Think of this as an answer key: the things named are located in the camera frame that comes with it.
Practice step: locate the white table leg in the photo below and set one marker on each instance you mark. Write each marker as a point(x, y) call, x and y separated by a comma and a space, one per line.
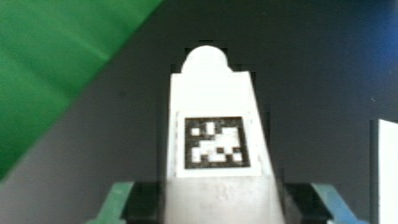
point(220, 186)

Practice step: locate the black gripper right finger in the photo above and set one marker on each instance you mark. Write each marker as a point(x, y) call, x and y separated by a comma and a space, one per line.
point(312, 205)

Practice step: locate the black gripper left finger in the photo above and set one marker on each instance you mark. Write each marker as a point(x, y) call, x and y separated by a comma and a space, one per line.
point(131, 204)

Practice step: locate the white sheet with tags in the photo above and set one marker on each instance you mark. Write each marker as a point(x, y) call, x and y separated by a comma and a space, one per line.
point(387, 172)

